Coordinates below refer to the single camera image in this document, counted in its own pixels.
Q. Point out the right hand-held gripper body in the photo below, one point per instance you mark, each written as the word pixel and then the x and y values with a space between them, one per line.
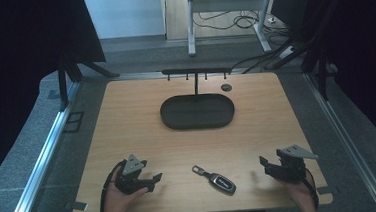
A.
pixel 290 169

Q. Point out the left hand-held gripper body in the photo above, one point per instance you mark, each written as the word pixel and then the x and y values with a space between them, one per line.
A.
pixel 129 182

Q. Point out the person's left hand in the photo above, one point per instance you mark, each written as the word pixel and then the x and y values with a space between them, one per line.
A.
pixel 119 199

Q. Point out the person's right hand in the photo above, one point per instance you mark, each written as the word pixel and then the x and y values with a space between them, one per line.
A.
pixel 299 191

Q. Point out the grey tape piece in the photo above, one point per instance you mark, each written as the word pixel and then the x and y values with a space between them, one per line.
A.
pixel 77 205
pixel 324 190

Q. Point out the black car key fob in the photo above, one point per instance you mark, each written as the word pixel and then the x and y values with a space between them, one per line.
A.
pixel 218 181

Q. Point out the black key stand with tray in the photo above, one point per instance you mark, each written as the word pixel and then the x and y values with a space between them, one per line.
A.
pixel 197 112

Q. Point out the black metal stand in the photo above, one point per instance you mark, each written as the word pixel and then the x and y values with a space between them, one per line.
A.
pixel 69 69
pixel 320 66

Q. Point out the white power strip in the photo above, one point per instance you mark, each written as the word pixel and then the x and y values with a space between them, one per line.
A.
pixel 286 51

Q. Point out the dark curtain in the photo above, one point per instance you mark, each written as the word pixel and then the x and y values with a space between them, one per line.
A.
pixel 355 40
pixel 22 64

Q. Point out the aluminium rail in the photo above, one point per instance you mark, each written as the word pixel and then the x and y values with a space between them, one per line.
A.
pixel 39 163
pixel 348 131

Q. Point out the black rectangular floor frame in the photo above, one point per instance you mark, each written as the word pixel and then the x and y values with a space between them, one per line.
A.
pixel 73 122

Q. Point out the white metal desk frame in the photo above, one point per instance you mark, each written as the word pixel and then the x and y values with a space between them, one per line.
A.
pixel 225 3

